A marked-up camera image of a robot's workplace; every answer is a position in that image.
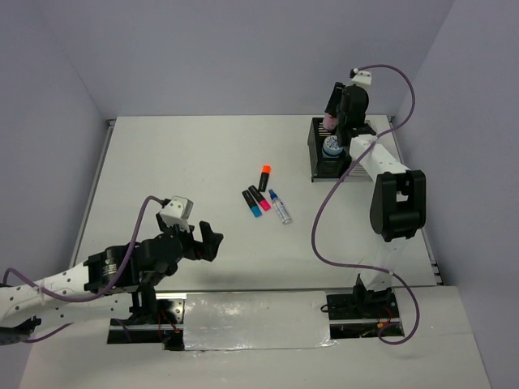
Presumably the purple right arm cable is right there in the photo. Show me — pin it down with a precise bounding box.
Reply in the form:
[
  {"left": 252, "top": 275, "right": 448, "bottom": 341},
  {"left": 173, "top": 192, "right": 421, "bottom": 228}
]
[{"left": 311, "top": 63, "right": 421, "bottom": 345}]

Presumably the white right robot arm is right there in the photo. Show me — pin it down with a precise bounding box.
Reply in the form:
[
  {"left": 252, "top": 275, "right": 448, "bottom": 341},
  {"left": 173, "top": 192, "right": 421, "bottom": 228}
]
[{"left": 322, "top": 76, "right": 427, "bottom": 317}]

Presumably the blue round putty jar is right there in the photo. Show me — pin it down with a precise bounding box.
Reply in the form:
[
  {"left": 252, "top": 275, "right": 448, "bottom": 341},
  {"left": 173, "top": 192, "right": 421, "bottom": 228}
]
[{"left": 322, "top": 135, "right": 344, "bottom": 159}]

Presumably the pink cap clear tube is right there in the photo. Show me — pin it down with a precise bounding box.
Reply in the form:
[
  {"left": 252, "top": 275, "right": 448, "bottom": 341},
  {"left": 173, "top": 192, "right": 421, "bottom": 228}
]
[{"left": 322, "top": 113, "right": 337, "bottom": 131}]

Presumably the clear blue spray bottle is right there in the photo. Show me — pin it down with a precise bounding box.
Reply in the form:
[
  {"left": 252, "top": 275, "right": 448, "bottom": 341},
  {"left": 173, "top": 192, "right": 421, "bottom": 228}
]
[{"left": 268, "top": 189, "right": 292, "bottom": 224}]

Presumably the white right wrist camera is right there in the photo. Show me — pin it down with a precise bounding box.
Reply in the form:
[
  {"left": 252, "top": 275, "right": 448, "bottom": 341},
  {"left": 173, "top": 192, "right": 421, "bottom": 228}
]
[{"left": 350, "top": 68, "right": 372, "bottom": 89}]

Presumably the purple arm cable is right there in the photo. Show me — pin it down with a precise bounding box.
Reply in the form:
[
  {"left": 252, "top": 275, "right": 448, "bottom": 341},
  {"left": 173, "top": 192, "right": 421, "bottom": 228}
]
[
  {"left": 311, "top": 63, "right": 421, "bottom": 345},
  {"left": 2, "top": 195, "right": 171, "bottom": 344}
]

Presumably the blue cap highlighter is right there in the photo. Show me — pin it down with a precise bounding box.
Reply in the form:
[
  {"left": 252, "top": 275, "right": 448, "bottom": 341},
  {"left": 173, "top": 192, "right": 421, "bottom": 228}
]
[{"left": 242, "top": 190, "right": 262, "bottom": 217}]

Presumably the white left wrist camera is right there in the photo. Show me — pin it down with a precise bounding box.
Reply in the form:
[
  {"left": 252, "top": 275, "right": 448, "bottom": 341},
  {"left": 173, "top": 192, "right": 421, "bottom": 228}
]
[{"left": 159, "top": 196, "right": 194, "bottom": 226}]

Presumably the aluminium table edge rail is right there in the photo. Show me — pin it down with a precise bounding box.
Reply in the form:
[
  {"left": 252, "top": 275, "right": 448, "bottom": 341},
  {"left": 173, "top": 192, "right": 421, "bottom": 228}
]
[{"left": 69, "top": 118, "right": 116, "bottom": 267}]

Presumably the orange cap highlighter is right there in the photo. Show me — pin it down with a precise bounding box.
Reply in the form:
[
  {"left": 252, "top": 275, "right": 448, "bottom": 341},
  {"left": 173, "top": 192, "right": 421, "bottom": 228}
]
[{"left": 258, "top": 165, "right": 271, "bottom": 192}]

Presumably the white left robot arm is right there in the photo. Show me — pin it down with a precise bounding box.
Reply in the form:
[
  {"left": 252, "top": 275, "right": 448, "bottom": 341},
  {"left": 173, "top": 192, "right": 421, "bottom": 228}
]
[{"left": 1, "top": 221, "right": 224, "bottom": 345}]

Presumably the silver foil tape panel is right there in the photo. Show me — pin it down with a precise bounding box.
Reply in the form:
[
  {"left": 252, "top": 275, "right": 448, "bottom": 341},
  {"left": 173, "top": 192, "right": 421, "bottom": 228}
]
[{"left": 183, "top": 291, "right": 333, "bottom": 351}]

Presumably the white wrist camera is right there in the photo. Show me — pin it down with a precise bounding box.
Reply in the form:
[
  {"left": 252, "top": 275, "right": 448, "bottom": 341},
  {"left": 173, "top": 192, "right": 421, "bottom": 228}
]
[
  {"left": 350, "top": 68, "right": 372, "bottom": 89},
  {"left": 159, "top": 196, "right": 194, "bottom": 226}
]

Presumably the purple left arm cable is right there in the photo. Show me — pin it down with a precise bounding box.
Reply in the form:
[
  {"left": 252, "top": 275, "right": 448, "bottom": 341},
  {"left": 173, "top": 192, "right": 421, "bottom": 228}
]
[{"left": 2, "top": 195, "right": 171, "bottom": 344}]

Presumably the pink cap highlighter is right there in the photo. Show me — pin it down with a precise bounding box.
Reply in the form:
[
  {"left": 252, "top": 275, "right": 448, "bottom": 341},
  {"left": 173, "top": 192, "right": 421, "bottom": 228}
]
[{"left": 248, "top": 186, "right": 271, "bottom": 211}]

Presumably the black mesh container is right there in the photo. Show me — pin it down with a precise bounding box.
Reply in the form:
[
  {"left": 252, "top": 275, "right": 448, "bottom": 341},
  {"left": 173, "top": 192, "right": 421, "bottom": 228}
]
[{"left": 307, "top": 118, "right": 352, "bottom": 182}]

